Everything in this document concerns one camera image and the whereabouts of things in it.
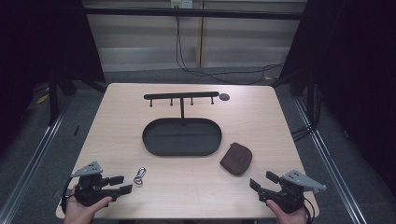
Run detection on yellow floor tape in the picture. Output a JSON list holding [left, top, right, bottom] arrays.
[[35, 92, 50, 105]]

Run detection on black metal stand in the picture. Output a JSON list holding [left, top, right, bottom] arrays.
[[47, 73, 61, 127]]

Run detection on silver carabiner keychain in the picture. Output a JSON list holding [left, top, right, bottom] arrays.
[[133, 166, 148, 187]]

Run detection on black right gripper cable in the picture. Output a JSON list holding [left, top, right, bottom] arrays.
[[303, 197, 316, 224]]

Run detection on bundle of black cables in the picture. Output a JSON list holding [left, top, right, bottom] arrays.
[[290, 123, 316, 143]]

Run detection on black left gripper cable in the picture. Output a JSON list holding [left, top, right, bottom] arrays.
[[61, 176, 77, 215]]

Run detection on white wall power outlet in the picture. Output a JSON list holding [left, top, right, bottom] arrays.
[[170, 0, 194, 9]]

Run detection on person's right hand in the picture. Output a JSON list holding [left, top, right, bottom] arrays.
[[265, 199, 308, 224]]

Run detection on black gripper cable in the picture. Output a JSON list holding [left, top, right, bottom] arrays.
[[303, 197, 316, 224], [61, 176, 77, 215]]

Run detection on black curtain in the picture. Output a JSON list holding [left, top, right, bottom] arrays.
[[0, 0, 106, 153], [270, 0, 396, 195]]

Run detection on long black floor cable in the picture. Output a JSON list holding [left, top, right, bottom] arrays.
[[175, 15, 286, 86]]

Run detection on metal floor rail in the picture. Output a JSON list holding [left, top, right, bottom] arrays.
[[0, 101, 72, 224], [293, 96, 369, 224]]

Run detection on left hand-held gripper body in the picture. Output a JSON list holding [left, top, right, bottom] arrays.
[[70, 161, 121, 207]]

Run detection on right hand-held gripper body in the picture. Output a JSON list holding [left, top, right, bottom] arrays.
[[257, 169, 327, 215]]

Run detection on black key rack with tray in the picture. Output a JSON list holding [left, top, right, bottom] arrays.
[[142, 91, 223, 157]]

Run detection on person's left hand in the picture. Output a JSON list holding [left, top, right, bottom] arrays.
[[64, 195, 114, 224]]

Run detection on brown leather pouch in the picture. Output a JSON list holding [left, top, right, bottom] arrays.
[[219, 142, 253, 176]]

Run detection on black horizontal frame bar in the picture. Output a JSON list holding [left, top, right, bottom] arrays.
[[83, 7, 304, 21]]

